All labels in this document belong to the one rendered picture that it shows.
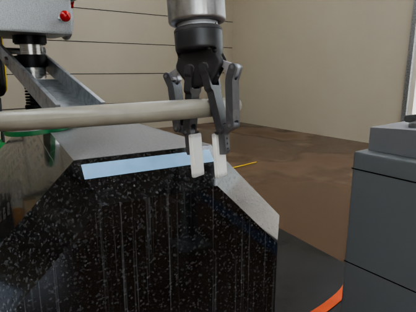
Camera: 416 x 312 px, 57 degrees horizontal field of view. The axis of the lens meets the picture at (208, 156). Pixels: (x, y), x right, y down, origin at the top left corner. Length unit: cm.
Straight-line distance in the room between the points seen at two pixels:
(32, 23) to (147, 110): 81
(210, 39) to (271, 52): 677
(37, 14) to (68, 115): 79
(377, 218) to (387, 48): 477
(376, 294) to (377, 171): 42
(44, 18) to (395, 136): 114
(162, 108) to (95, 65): 615
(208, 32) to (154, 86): 657
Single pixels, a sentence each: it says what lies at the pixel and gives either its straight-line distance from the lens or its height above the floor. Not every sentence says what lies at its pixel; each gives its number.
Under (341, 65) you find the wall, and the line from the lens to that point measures 639.
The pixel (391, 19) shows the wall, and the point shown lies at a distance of 604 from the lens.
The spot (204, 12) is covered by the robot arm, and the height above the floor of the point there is 115.
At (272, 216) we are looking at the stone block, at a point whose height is 63.
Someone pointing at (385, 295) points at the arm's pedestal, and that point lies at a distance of 146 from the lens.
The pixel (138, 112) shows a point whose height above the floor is 101.
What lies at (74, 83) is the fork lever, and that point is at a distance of 118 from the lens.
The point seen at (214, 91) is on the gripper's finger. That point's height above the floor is 103.
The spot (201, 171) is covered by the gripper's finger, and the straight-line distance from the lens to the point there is 64.
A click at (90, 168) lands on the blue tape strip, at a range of 89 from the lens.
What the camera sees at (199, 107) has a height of 101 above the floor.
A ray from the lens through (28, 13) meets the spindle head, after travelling 131.
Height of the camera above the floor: 107
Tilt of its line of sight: 13 degrees down
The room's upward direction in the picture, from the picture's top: straight up
